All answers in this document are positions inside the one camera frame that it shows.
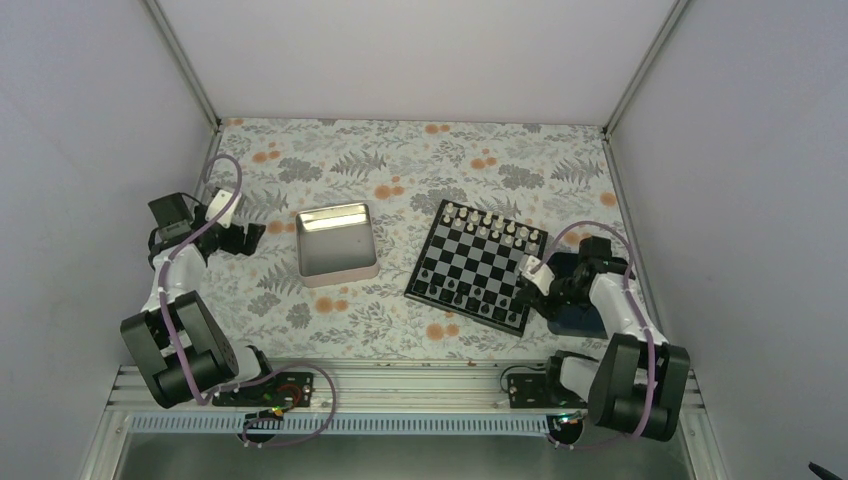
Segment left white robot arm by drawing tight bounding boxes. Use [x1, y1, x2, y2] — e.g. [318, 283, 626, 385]
[120, 193, 279, 408]

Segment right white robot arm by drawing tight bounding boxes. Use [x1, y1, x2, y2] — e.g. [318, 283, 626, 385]
[516, 236, 690, 441]

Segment blue plastic box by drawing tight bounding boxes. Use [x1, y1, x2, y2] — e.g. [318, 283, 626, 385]
[545, 252, 607, 339]

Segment black white chessboard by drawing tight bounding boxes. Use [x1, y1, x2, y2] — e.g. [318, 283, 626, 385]
[404, 199, 549, 337]

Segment floral table mat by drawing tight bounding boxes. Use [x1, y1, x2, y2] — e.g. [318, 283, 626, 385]
[200, 117, 624, 361]

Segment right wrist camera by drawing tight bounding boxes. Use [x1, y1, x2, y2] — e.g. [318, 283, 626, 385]
[519, 255, 555, 296]

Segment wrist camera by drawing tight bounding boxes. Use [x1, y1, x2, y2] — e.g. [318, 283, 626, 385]
[519, 255, 555, 296]
[205, 188, 242, 228]

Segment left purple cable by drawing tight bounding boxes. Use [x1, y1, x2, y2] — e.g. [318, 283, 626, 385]
[157, 153, 339, 450]

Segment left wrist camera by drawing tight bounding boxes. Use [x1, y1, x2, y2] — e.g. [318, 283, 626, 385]
[205, 188, 242, 228]

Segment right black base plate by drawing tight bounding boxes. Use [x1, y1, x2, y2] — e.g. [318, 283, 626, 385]
[506, 372, 588, 409]

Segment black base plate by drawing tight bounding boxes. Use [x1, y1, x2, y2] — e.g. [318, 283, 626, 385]
[506, 372, 588, 409]
[212, 371, 314, 409]

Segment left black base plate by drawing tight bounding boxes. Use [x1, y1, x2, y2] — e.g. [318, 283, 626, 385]
[212, 371, 314, 409]

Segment aluminium front rail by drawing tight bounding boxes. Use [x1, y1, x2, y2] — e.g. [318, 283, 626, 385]
[106, 362, 705, 414]

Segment left aluminium frame post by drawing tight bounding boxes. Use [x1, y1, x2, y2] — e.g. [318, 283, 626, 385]
[141, 0, 220, 130]

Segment aluminium frame post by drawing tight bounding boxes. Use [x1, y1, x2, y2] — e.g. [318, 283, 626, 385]
[141, 0, 220, 130]
[603, 0, 691, 141]

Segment right aluminium frame post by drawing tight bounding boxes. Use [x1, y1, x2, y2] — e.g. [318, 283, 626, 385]
[603, 0, 691, 141]

